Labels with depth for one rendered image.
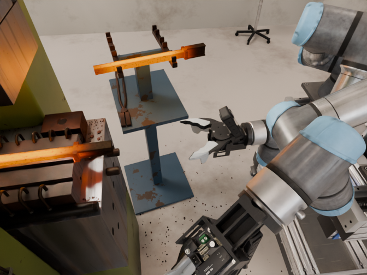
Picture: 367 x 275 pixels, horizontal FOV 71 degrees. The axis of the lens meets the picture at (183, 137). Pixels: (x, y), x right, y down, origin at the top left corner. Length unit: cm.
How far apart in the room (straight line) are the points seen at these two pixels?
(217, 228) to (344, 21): 63
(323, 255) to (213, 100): 153
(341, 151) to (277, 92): 234
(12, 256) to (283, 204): 63
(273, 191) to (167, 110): 89
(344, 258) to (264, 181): 128
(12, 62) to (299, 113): 52
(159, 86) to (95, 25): 250
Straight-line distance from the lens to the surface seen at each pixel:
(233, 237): 36
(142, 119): 115
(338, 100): 53
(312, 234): 159
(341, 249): 162
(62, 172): 75
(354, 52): 82
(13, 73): 53
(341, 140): 37
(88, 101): 258
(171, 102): 122
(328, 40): 81
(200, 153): 70
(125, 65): 100
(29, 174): 78
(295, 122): 51
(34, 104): 97
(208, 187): 182
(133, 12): 361
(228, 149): 78
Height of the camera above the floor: 155
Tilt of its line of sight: 48 degrees down
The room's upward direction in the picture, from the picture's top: straight up
